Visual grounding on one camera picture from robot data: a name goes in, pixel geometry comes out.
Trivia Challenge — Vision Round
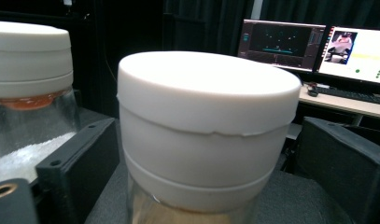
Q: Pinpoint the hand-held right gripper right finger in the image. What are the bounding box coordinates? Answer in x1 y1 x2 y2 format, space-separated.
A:
294 116 380 224

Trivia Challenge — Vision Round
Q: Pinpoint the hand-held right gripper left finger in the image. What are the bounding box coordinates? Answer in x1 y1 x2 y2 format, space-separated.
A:
35 117 121 224

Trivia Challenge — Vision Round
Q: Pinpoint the glass jar with white granules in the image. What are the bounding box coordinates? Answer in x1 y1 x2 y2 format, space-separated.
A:
0 20 82 185

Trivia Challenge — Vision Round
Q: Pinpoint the glass jar with brown granules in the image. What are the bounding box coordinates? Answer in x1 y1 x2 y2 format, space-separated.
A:
116 50 303 224

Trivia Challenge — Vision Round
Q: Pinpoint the light wooden desk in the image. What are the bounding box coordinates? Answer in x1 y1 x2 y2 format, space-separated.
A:
297 81 380 121

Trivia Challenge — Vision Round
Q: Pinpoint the black keyboard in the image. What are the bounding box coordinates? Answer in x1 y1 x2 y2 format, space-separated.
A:
314 86 380 106

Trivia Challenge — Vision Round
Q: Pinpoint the white-screen monitor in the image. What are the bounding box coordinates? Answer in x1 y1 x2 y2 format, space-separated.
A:
315 25 380 87

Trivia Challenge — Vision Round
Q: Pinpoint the dark-screen monitor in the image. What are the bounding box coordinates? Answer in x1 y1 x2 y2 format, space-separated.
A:
236 19 328 74

